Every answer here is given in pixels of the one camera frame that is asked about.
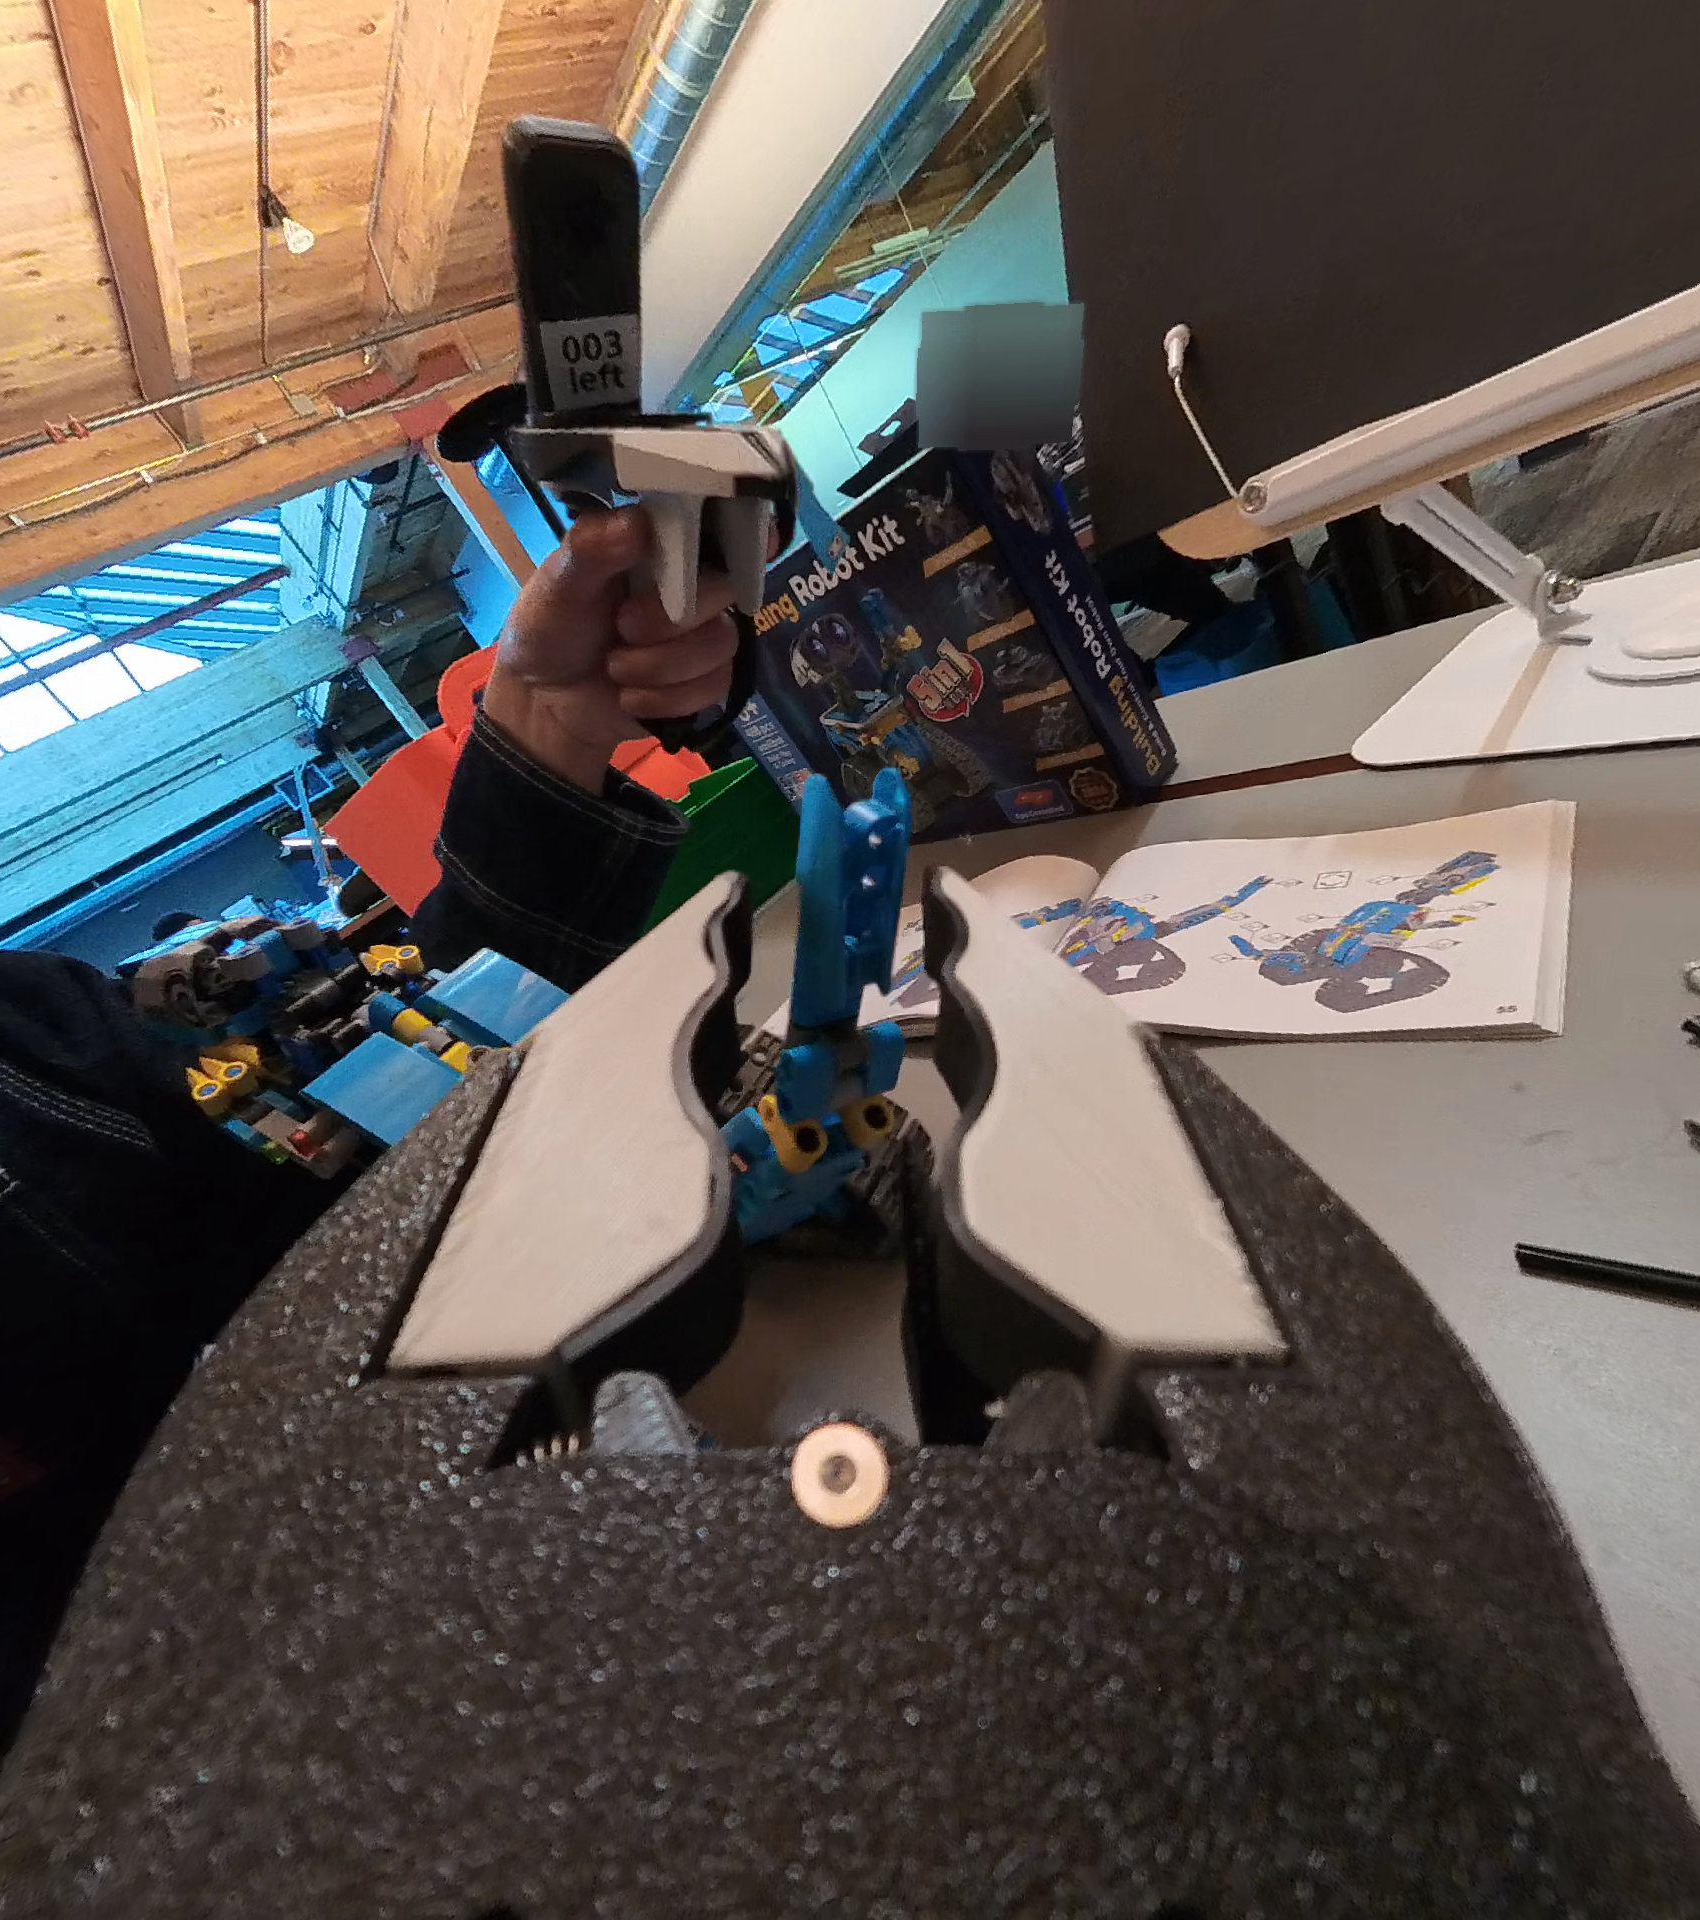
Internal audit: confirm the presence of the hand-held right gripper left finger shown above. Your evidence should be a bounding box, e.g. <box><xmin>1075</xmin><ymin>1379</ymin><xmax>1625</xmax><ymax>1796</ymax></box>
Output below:
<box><xmin>382</xmin><ymin>869</ymin><xmax>754</xmax><ymax>1415</ymax></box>

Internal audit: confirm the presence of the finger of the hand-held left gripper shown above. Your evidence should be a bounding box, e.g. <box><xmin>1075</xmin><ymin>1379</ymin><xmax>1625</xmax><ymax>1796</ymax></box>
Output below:
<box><xmin>507</xmin><ymin>422</ymin><xmax>795</xmax><ymax>499</ymax></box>

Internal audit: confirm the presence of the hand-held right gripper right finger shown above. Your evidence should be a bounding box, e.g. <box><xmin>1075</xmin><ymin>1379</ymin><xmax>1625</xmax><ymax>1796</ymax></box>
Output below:
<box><xmin>922</xmin><ymin>866</ymin><xmax>1293</xmax><ymax>1428</ymax></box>

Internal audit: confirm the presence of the blue toy brick robot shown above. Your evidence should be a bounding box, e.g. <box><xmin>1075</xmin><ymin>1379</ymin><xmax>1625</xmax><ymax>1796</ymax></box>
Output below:
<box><xmin>121</xmin><ymin>911</ymin><xmax>938</xmax><ymax>1261</ymax></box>

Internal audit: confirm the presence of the blue brick robot arm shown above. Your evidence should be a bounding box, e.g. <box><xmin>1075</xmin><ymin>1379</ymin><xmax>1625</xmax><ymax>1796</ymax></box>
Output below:
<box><xmin>722</xmin><ymin>772</ymin><xmax>920</xmax><ymax>1248</ymax></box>

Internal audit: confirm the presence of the person's left forearm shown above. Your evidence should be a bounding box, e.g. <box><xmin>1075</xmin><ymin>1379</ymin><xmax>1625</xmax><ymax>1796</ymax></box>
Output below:
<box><xmin>406</xmin><ymin>704</ymin><xmax>689</xmax><ymax>996</ymax></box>

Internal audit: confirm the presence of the grey desk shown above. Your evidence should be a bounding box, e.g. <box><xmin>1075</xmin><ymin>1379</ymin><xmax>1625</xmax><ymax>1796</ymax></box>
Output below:
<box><xmin>670</xmin><ymin>516</ymin><xmax>1700</xmax><ymax>1920</ymax></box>

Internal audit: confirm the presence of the white desk lamp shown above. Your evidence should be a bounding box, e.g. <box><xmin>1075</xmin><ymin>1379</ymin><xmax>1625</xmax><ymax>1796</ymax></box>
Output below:
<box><xmin>1162</xmin><ymin>224</ymin><xmax>1700</xmax><ymax>772</ymax></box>

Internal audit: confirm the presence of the person's left hand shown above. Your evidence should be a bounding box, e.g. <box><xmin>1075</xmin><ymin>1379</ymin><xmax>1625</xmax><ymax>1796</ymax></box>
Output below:
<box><xmin>478</xmin><ymin>502</ymin><xmax>747</xmax><ymax>785</ymax></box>

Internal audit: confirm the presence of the dark blue toy box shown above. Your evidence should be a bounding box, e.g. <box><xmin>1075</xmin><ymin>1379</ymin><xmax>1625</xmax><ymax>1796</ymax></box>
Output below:
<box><xmin>730</xmin><ymin>442</ymin><xmax>1180</xmax><ymax>846</ymax></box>

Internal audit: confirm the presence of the green plastic bin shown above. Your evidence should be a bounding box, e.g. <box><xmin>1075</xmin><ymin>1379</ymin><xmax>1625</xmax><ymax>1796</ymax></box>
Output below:
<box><xmin>640</xmin><ymin>753</ymin><xmax>807</xmax><ymax>932</ymax></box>

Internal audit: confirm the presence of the open instruction booklet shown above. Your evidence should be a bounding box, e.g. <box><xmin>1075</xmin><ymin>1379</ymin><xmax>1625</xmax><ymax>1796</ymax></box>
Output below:
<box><xmin>886</xmin><ymin>797</ymin><xmax>1580</xmax><ymax>1042</ymax></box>

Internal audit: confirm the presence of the orange plastic bin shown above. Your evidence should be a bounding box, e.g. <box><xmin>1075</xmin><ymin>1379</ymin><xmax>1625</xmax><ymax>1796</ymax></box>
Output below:
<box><xmin>322</xmin><ymin>643</ymin><xmax>710</xmax><ymax>920</ymax></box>

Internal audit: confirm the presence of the black axle rod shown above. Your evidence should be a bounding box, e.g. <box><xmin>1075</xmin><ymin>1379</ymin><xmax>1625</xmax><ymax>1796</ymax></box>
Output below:
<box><xmin>1514</xmin><ymin>1240</ymin><xmax>1700</xmax><ymax>1312</ymax></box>

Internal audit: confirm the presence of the dark denim jacket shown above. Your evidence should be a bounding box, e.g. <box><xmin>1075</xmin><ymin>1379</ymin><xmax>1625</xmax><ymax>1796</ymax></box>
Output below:
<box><xmin>0</xmin><ymin>930</ymin><xmax>417</xmax><ymax>1847</ymax></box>

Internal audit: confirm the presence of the black partition panel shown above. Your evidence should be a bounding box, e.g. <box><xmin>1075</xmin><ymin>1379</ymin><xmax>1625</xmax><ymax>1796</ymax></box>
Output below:
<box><xmin>1042</xmin><ymin>0</ymin><xmax>1700</xmax><ymax>594</ymax></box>

